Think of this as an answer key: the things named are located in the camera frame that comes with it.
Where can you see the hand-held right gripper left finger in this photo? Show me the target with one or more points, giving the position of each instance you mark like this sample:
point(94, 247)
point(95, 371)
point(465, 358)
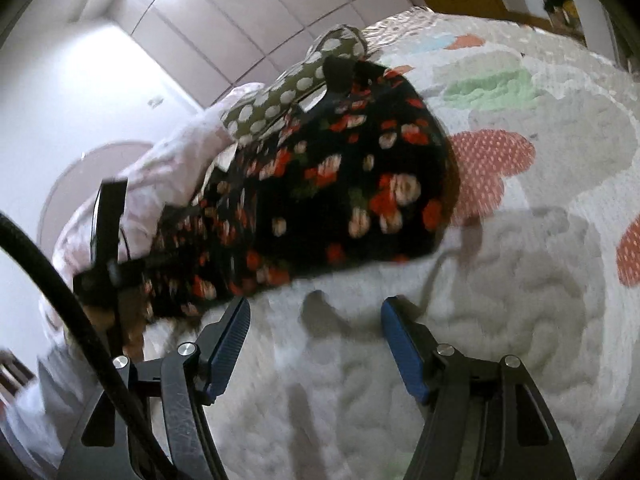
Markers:
point(229, 342)

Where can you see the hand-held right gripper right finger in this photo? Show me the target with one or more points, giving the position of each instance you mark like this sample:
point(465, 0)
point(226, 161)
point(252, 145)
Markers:
point(400, 352)

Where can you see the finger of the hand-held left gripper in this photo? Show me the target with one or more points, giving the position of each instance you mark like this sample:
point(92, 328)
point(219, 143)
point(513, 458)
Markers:
point(337, 72)

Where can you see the black floral zip garment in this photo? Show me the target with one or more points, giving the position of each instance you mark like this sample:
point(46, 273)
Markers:
point(325, 210)

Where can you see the person's left forearm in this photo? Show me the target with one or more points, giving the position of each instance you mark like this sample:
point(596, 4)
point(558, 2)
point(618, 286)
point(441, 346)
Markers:
point(45, 400)

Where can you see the person's left hand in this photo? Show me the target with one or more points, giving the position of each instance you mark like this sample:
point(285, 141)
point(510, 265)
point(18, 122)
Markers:
point(127, 332)

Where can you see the olive hedgehog print bolster pillow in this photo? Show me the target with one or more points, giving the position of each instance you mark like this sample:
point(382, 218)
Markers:
point(295, 90)

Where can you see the pink arched bed headboard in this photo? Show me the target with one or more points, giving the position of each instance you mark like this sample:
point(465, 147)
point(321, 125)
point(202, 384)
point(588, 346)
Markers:
point(75, 185)

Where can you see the pink fluffy blanket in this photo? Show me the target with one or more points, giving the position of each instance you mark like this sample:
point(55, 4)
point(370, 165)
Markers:
point(165, 170)

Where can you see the pale pink wardrobe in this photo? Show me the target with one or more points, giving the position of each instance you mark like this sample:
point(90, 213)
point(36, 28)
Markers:
point(240, 15)

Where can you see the white patterned bed quilt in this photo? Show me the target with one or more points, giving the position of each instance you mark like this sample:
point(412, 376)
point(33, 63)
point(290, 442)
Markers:
point(500, 285)

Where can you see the white wall switch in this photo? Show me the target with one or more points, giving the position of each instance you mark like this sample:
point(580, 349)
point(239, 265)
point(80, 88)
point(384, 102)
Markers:
point(156, 101)

